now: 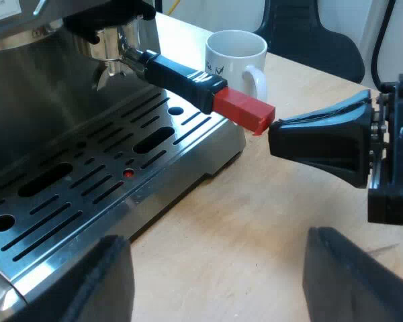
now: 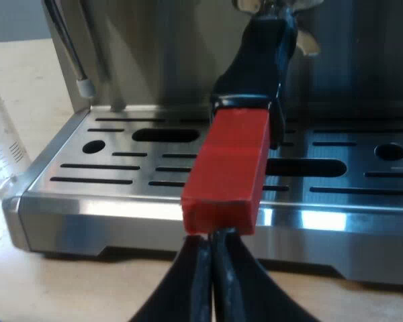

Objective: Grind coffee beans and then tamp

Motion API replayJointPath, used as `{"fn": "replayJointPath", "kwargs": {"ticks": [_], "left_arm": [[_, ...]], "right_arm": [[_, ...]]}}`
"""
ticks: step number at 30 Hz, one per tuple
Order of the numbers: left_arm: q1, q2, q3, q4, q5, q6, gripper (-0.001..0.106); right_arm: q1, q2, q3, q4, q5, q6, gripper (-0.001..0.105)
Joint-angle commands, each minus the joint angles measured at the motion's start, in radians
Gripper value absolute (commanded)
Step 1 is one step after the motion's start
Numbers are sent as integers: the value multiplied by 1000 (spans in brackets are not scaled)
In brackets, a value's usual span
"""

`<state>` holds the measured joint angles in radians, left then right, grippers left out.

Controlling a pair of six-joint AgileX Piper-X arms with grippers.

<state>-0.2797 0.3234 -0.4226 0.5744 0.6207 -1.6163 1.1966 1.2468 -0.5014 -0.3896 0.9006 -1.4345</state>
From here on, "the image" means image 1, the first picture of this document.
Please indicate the black chair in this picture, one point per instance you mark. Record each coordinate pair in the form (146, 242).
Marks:
(309, 37)

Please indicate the white mug with print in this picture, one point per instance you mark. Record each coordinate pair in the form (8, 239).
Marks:
(235, 57)

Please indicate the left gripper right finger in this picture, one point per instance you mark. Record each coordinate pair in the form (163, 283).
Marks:
(349, 288)

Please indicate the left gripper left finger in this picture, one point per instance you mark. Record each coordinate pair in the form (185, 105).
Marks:
(100, 285)

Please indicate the steel espresso machine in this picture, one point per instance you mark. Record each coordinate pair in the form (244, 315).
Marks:
(87, 110)

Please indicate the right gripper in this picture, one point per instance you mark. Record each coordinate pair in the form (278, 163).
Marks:
(394, 151)

